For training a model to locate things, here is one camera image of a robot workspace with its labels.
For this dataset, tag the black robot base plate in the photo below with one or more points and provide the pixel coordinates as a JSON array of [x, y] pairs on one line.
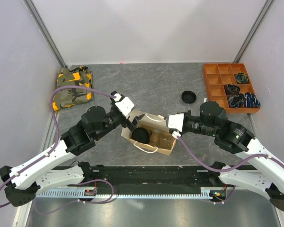
[[194, 176]]

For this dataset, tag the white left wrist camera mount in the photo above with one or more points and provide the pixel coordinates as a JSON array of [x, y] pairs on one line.
[[124, 104]]

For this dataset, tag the grey slotted cable duct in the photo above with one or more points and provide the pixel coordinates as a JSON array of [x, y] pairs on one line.
[[81, 193]]

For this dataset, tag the cardboard cup carrier tray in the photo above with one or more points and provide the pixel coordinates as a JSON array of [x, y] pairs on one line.
[[162, 140]]

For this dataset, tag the camouflage folded cloth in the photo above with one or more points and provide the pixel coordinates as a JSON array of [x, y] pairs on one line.
[[80, 76]]

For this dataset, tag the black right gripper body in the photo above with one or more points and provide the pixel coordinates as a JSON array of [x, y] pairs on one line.
[[189, 112]]

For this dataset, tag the orange compartment tray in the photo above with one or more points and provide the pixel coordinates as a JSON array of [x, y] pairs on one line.
[[217, 76]]

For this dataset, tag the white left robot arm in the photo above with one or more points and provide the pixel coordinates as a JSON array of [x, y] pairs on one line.
[[39, 174]]

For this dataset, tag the black plastic cup lid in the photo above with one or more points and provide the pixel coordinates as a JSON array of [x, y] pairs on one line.
[[141, 135]]

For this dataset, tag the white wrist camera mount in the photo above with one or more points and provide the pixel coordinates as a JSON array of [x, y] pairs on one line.
[[175, 124], [124, 104]]

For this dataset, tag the brown paper takeout bag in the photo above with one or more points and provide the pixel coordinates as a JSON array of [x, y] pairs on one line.
[[151, 123]]

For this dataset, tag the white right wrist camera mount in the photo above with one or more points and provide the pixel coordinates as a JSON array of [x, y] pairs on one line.
[[175, 124]]

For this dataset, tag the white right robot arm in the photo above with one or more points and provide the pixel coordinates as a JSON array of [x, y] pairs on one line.
[[259, 170]]

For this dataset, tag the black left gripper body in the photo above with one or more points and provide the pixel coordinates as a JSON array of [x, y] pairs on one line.
[[131, 126]]

